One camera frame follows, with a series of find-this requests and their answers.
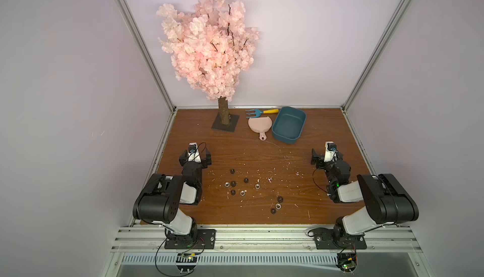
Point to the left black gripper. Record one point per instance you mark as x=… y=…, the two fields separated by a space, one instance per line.
x=184 y=158

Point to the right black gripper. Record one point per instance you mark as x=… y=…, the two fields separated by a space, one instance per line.
x=316 y=160

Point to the teal plastic storage box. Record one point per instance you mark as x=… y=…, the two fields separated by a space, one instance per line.
x=289 y=124

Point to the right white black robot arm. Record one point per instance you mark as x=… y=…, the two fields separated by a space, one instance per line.
x=385 y=200

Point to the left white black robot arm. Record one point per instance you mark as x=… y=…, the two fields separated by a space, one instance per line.
x=159 y=200

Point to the pink toy dustpan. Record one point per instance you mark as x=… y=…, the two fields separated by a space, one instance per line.
x=261 y=126

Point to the blue yellow toy rake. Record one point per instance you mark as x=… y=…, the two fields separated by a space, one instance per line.
x=256 y=113

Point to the left circuit board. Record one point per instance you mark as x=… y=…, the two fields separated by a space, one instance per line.
x=186 y=263

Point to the circuit board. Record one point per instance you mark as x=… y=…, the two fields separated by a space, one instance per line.
x=347 y=262
x=186 y=263

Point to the right circuit board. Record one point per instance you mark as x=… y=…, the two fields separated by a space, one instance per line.
x=347 y=262

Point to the pink artificial blossom tree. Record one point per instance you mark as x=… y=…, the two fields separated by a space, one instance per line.
x=209 y=48

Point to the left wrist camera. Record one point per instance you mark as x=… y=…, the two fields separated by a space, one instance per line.
x=193 y=152

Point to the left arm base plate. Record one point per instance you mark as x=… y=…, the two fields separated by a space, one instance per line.
x=199 y=239

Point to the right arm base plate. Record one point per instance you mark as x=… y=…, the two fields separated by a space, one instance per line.
x=329 y=239

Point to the aluminium front rail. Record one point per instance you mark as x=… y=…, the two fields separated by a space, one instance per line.
x=267 y=239

